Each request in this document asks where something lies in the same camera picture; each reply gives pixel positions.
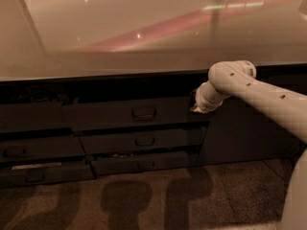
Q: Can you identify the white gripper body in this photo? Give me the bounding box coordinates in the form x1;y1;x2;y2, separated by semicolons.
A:
194;81;224;112

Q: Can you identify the dark grey drawer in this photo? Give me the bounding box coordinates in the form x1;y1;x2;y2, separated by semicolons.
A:
0;161;94;188
91;151;198;175
80;127;206;154
0;102;68;133
0;136;83;162
62;97;209;131

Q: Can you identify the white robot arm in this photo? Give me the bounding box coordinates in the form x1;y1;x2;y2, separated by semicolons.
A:
192;60;307;230

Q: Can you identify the dark grey cabinet door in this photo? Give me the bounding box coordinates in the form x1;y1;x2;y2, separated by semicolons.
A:
199;67;307;165

